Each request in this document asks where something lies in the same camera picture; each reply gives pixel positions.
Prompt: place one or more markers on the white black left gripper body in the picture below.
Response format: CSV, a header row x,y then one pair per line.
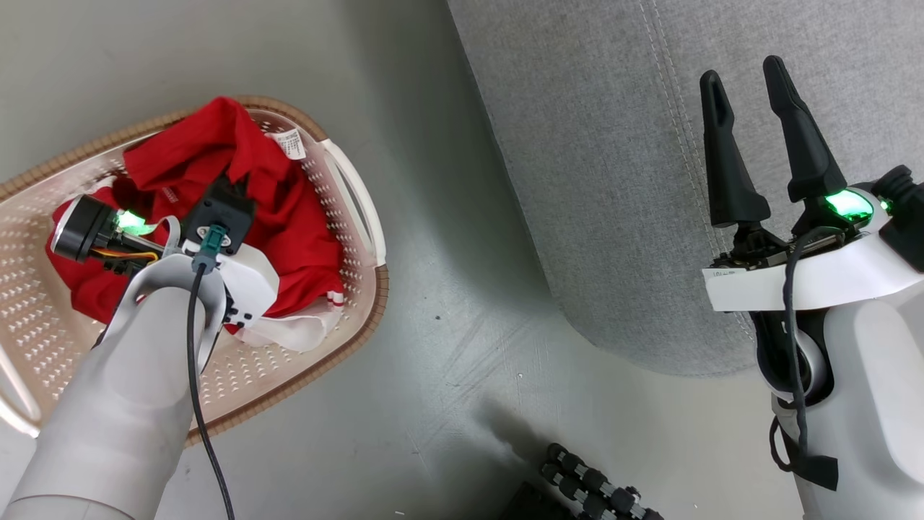
x,y
249,285

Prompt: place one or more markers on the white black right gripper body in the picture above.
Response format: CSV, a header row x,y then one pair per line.
x,y
830,278

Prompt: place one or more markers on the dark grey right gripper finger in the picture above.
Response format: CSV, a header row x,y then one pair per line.
x,y
729,180
805,144

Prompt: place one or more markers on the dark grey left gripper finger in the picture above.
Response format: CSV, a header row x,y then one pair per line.
x,y
232,186

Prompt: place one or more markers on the plain red shirt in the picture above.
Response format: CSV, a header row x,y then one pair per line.
x,y
209,144

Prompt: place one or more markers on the red garment with white band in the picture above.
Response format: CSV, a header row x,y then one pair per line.
x,y
289,334

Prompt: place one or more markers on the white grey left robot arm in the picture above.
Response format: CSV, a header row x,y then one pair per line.
x,y
115,404

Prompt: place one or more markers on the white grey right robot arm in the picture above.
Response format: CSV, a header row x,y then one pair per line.
x,y
873,404

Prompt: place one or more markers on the beige perforated plastic laundry basket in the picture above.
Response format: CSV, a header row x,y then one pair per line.
x,y
29,318

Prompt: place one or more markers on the grey fabric sofa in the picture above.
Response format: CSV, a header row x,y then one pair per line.
x,y
613,144

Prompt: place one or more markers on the black ribbed roller wheel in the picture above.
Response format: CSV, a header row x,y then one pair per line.
x,y
592,480

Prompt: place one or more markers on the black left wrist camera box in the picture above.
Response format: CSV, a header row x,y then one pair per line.
x,y
220,220

